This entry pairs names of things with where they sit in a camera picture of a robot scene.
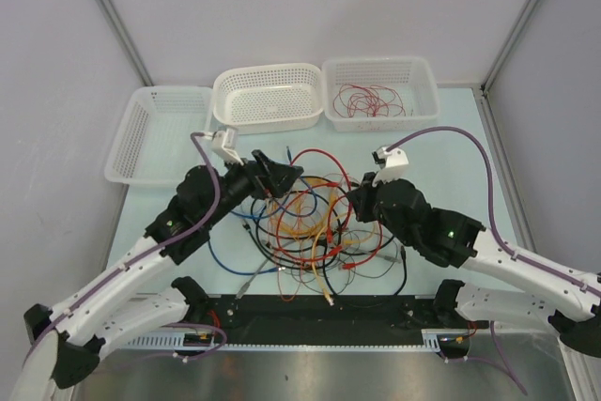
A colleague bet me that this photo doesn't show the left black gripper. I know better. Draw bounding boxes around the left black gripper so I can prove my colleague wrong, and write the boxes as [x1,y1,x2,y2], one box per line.
[203,149,302,227]

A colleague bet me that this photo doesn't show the thick red ethernet cable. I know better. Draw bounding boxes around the thick red ethernet cable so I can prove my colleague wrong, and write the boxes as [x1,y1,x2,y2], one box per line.
[271,148,372,270]

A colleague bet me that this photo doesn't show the thin red wire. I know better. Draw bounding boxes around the thin red wire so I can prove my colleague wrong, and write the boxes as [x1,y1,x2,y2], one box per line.
[331,84,414,119]

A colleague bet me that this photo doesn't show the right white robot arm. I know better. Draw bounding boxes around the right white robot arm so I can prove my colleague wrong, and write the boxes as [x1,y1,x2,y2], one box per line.
[342,173,600,358]

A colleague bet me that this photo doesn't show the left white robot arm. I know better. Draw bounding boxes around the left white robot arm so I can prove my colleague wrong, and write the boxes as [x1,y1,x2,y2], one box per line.
[23,149,303,390]

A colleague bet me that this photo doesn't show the middle white plastic basket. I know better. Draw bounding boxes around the middle white plastic basket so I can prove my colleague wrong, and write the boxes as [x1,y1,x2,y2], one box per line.
[211,63,323,134]

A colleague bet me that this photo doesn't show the white plastic basket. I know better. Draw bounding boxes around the white plastic basket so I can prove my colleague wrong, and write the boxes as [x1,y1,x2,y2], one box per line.
[321,56,440,132]
[211,63,323,134]
[104,85,212,187]

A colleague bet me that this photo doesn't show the right white plastic basket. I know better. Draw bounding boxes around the right white plastic basket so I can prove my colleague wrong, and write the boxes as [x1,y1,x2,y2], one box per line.
[321,56,440,132]

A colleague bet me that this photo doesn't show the left white plastic basket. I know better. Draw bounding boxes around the left white plastic basket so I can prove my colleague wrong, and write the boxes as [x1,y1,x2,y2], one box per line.
[104,85,212,187]

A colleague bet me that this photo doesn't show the thin dark brown wire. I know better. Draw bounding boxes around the thin dark brown wire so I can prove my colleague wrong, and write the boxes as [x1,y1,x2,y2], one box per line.
[290,226,400,292]

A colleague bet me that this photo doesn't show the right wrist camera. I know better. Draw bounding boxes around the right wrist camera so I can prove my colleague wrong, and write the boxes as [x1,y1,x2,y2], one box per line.
[372,147,409,187]

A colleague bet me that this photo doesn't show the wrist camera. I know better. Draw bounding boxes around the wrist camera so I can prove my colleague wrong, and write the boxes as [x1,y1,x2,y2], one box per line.
[372,147,409,187]
[205,127,244,165]

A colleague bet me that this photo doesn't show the thick yellow ethernet cable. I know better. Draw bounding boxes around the thick yellow ethernet cable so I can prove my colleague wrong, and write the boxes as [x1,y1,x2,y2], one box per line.
[276,177,362,306]

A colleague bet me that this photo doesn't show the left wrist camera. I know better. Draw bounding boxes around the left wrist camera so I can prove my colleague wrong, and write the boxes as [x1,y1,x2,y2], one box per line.
[205,127,244,165]

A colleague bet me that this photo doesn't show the grey cable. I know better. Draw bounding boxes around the grey cable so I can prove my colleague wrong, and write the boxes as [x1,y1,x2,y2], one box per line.
[237,250,400,299]

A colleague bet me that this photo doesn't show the thick black cable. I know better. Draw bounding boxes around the thick black cable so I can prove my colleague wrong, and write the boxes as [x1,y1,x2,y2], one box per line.
[241,184,409,298]

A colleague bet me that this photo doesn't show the thick blue ethernet cable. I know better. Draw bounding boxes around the thick blue ethernet cable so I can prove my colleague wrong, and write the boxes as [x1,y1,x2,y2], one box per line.
[206,147,311,276]

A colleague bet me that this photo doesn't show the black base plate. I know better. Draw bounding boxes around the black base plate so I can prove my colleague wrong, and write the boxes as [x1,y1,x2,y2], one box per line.
[171,276,479,348]

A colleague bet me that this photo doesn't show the white slotted cable duct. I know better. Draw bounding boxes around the white slotted cable duct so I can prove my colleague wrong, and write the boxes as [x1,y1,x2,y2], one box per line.
[121,330,468,353]

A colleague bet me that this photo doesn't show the aluminium frame post left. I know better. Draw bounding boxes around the aluminium frame post left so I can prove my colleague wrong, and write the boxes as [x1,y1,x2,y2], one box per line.
[95,0,154,86]

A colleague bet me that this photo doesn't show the aluminium frame post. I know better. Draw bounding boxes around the aluminium frame post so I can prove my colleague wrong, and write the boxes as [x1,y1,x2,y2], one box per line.
[480,0,543,95]
[95,0,154,86]

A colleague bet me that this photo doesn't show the aluminium frame post right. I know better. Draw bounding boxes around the aluminium frame post right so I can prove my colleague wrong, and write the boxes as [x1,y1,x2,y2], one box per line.
[480,0,543,95]

